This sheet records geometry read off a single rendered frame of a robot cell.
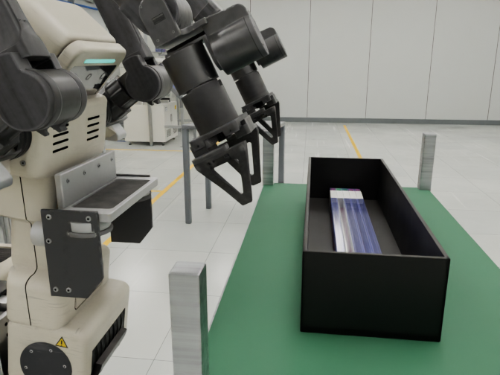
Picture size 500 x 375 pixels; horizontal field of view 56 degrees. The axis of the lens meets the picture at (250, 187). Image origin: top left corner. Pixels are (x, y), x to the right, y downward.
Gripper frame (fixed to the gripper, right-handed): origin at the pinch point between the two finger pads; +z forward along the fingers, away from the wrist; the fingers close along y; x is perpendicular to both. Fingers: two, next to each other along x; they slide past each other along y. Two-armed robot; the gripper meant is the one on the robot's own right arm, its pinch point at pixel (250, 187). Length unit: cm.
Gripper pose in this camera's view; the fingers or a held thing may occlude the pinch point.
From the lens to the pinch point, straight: 62.7
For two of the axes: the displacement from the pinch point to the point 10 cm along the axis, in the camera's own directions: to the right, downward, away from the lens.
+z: 4.4, 8.8, 1.8
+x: -8.9, 4.0, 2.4
